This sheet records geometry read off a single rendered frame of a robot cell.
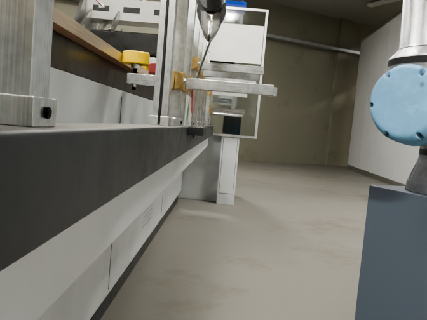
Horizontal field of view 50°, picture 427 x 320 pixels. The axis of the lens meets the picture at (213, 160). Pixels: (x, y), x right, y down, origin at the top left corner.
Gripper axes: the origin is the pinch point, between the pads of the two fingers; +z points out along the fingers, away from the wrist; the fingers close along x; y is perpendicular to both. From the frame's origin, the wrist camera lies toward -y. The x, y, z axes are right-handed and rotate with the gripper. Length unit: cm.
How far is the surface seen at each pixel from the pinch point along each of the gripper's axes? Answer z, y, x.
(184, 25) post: -0.6, -12.7, 6.5
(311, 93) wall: -52, 902, -189
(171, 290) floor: 99, 43, 9
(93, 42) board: 10.0, -37.2, 24.7
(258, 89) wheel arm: 15.4, -8.6, -16.4
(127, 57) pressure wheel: 9.6, -10.6, 22.5
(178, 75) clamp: 13.8, -15.6, 6.6
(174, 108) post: 23.0, -12.9, 7.4
